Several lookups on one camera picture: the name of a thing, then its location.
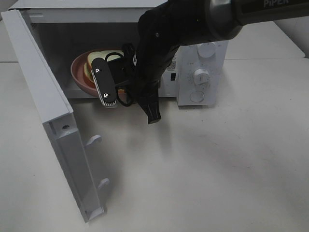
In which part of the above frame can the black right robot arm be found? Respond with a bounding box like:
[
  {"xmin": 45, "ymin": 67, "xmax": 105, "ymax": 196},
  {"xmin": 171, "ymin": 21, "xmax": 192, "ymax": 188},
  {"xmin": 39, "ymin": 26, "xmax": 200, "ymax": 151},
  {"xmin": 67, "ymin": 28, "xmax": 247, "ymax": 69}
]
[{"xmin": 122, "ymin": 0, "xmax": 309, "ymax": 124}]

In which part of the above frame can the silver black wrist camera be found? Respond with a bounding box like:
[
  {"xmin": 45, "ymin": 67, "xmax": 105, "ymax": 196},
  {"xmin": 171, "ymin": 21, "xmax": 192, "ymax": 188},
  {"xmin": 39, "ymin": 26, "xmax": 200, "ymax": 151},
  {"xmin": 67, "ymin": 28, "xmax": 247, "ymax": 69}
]
[{"xmin": 91, "ymin": 58, "xmax": 117, "ymax": 108}]

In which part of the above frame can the round white door button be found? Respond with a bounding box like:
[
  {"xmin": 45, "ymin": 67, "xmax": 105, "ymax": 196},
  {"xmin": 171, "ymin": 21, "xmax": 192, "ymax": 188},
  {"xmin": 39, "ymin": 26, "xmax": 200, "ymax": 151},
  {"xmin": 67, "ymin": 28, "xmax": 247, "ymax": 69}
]
[{"xmin": 190, "ymin": 91, "xmax": 205, "ymax": 103}]

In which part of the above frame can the white microwave oven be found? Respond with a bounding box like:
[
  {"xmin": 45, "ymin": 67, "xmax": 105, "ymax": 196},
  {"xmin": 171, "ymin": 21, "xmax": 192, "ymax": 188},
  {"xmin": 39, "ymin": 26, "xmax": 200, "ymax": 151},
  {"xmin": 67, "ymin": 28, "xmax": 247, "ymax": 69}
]
[{"xmin": 2, "ymin": 0, "xmax": 228, "ymax": 106}]

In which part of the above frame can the pink round plate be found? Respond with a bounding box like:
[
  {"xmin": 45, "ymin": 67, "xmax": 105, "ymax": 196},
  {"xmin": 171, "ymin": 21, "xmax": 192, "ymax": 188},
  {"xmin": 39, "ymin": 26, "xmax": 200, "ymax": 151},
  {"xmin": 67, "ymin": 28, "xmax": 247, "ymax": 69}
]
[{"xmin": 70, "ymin": 49, "xmax": 128, "ymax": 102}]

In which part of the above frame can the white upper power knob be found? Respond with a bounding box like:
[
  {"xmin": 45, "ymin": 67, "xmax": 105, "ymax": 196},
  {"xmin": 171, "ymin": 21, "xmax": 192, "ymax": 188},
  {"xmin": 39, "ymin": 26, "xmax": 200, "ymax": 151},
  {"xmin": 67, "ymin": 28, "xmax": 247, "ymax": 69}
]
[{"xmin": 197, "ymin": 42, "xmax": 216, "ymax": 58}]

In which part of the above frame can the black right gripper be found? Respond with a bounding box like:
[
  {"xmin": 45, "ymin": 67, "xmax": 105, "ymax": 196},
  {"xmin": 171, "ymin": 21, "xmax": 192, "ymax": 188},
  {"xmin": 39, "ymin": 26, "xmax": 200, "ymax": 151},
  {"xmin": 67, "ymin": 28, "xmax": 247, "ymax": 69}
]
[{"xmin": 110, "ymin": 43, "xmax": 161, "ymax": 124}]

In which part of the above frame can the white warning label sticker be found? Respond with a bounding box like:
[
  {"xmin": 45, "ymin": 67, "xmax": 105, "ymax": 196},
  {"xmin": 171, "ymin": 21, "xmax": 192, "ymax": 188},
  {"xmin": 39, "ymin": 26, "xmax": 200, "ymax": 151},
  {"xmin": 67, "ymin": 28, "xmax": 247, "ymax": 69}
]
[{"xmin": 166, "ymin": 52, "xmax": 178, "ymax": 72}]

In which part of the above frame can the white timer knob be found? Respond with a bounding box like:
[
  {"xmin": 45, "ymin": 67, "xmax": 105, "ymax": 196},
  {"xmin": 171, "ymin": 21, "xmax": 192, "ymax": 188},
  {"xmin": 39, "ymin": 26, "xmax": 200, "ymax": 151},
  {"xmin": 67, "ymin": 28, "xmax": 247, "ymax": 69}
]
[{"xmin": 193, "ymin": 69, "xmax": 210, "ymax": 86}]

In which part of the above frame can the white bread sandwich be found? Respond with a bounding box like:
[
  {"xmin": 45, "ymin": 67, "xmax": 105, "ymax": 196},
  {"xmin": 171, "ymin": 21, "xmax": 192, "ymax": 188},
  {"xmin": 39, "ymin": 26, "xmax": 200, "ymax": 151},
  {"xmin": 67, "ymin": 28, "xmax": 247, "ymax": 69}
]
[{"xmin": 83, "ymin": 50, "xmax": 124, "ymax": 85}]

